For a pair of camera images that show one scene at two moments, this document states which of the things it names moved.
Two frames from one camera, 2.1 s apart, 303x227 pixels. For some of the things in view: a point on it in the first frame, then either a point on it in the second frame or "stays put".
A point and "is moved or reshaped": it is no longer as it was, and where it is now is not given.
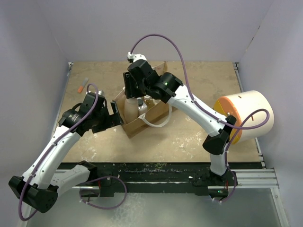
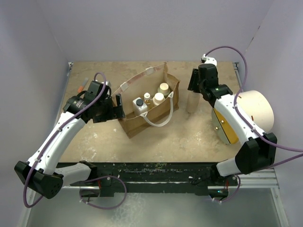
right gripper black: [130, 91] → [192, 85]
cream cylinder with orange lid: [253, 111] stays put
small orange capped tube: [80, 89] stays put
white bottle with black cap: [142, 107] stays put
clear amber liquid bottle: [148, 101] stays put
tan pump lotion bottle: [131, 109] is moved or reshaped
